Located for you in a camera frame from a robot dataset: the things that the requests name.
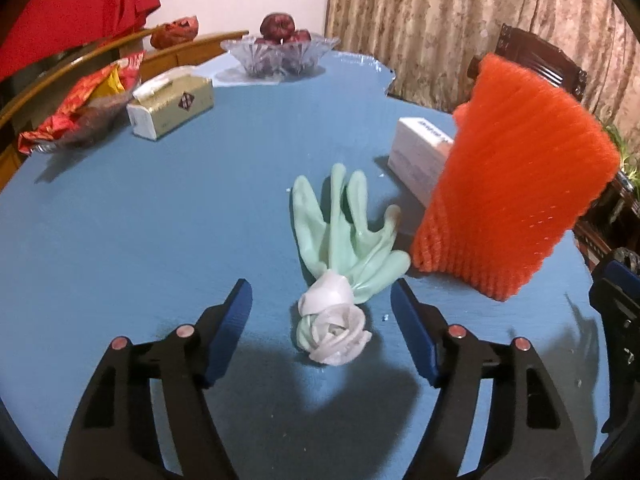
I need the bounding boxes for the beige patterned curtain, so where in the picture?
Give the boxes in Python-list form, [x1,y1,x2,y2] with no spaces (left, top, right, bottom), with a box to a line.
[326,0,639,142]

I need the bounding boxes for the white carton box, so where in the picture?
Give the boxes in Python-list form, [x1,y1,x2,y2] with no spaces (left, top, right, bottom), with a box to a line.
[387,117,454,206]

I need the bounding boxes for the red apples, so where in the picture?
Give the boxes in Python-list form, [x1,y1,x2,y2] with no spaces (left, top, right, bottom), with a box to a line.
[255,12,311,46]

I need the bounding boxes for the red cloth cover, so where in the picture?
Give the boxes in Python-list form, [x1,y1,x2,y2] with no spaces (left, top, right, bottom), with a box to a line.
[1,0,160,79]

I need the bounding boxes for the green rubber glove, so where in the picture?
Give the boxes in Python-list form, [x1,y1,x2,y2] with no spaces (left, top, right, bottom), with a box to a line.
[291,162,410,366]

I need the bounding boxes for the red snack bag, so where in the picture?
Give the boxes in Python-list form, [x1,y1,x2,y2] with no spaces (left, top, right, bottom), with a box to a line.
[17,50,145,155]

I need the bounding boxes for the dark wooden armchair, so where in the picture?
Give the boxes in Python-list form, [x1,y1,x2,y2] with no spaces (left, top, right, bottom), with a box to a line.
[495,24,587,102]

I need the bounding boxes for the glass fruit bowl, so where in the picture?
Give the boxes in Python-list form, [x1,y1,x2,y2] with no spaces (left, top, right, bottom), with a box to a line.
[220,35,340,79]

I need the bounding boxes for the dark wooden side table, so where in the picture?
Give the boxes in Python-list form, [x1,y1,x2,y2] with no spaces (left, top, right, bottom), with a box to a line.
[573,171,639,271]

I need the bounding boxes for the orange foam net sleeve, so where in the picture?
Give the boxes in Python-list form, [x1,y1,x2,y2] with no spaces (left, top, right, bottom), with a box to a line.
[411,53,620,301]

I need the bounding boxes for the blue table cloth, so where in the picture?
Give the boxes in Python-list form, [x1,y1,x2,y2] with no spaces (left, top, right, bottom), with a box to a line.
[0,49,614,480]

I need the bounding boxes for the green potted plant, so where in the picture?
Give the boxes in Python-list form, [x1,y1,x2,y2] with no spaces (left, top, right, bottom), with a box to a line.
[603,122,639,193]

